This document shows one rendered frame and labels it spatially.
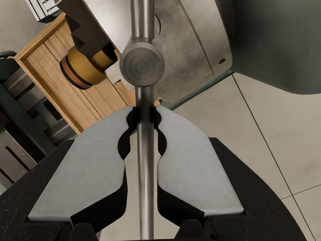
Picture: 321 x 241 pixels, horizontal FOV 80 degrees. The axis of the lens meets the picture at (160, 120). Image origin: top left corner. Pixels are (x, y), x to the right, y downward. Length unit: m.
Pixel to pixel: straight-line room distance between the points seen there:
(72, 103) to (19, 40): 1.25
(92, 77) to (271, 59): 0.30
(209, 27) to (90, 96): 0.49
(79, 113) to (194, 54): 0.51
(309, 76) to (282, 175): 1.77
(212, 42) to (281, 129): 1.55
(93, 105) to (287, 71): 0.55
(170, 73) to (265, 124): 1.49
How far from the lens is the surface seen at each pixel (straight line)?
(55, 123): 0.82
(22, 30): 1.88
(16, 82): 0.82
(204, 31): 0.26
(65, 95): 0.71
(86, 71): 0.40
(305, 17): 0.26
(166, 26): 0.25
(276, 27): 0.27
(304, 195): 2.22
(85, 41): 0.36
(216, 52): 0.29
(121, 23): 0.25
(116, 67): 0.40
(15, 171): 0.83
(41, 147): 0.79
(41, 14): 1.51
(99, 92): 0.65
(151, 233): 0.18
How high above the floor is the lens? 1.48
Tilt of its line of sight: 69 degrees down
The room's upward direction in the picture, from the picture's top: 165 degrees counter-clockwise
